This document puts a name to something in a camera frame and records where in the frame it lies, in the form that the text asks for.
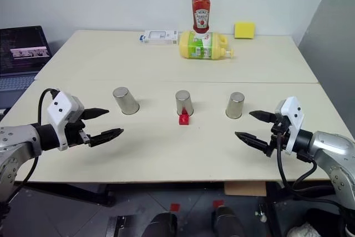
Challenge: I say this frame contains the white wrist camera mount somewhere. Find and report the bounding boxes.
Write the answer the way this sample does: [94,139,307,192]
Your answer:
[275,96,305,155]
[46,90,85,152]

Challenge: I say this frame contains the white cloth bundle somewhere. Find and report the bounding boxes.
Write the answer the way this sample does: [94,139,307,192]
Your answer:
[286,221,322,237]

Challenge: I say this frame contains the brown cardboard piece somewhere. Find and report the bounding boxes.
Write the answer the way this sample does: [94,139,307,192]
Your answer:
[224,181,267,197]

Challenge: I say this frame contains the red ketchup bottle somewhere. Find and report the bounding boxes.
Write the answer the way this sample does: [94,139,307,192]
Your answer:
[190,0,211,35]

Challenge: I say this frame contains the dark rounded robot foot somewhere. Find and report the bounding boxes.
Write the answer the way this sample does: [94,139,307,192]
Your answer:
[141,211,178,237]
[211,205,248,237]

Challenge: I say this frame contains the silver metal cup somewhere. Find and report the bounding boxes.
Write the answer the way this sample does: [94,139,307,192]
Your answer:
[225,92,245,119]
[112,87,140,115]
[175,89,194,117]

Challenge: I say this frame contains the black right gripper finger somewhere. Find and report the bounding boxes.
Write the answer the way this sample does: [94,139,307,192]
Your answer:
[248,110,277,124]
[234,131,270,152]

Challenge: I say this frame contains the open laptop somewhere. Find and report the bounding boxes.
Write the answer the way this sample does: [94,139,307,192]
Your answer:
[0,25,53,92]

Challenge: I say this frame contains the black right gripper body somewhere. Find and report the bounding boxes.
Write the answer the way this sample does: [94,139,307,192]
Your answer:
[265,114,291,158]

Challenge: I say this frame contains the white flat box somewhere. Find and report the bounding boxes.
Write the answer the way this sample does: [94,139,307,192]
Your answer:
[139,29,179,46]

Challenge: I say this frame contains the small red block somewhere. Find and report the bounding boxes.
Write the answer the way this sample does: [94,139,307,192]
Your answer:
[178,113,191,126]

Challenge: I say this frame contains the yellow plastic jug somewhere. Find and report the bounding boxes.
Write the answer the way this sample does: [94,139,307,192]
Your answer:
[178,31,236,61]

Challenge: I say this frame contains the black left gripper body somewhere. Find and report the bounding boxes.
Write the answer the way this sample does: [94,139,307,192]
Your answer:
[65,118,92,148]

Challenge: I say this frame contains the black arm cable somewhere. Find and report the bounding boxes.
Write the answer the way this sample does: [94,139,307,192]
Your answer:
[275,133,346,208]
[0,88,60,213]

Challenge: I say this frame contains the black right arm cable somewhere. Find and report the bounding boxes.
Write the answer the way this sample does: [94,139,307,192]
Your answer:
[275,133,346,208]

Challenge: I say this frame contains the black table leg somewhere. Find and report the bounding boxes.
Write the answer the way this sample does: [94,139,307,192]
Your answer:
[265,182,285,237]

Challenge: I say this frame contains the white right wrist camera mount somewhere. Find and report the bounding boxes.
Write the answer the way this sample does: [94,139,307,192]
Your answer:
[275,96,305,155]

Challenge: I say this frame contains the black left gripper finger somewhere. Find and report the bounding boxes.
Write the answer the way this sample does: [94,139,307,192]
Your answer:
[88,128,124,148]
[82,107,110,121]

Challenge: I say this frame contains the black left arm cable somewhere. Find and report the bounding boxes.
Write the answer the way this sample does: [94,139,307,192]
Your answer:
[0,88,60,213]

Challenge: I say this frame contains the yellow sponge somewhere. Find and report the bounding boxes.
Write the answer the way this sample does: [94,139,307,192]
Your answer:
[234,21,256,39]

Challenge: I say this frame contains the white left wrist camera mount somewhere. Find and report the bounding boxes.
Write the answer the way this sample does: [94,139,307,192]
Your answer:
[46,90,85,152]

